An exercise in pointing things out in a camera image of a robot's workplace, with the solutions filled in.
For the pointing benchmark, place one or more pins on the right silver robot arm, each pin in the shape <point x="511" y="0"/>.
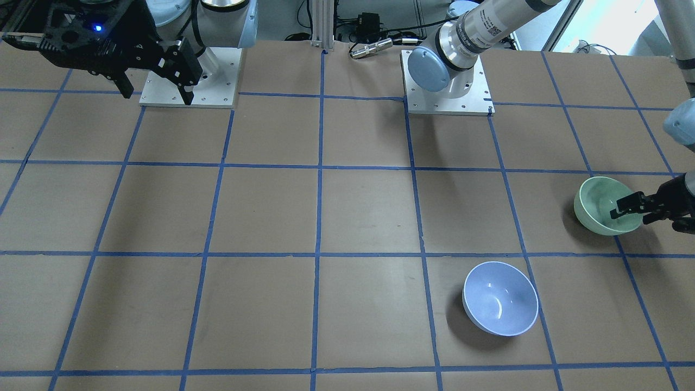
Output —
<point x="218" y="32"/>

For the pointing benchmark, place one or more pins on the silver metal cylinder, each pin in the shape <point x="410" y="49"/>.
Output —
<point x="371" y="49"/>

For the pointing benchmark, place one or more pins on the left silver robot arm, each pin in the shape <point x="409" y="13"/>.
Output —
<point x="444" y="74"/>

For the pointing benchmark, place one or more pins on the aluminium frame post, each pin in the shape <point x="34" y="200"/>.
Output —
<point x="322" y="23"/>

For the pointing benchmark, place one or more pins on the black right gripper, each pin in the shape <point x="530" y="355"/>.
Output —
<point x="142" y="33"/>

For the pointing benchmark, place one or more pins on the blue bowl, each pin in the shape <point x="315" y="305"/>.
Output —
<point x="500" y="299"/>

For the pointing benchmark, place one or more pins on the green bowl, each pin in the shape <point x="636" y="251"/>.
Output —
<point x="593" y="202"/>

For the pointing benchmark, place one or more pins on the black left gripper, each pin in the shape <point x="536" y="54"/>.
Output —
<point x="673" y="196"/>

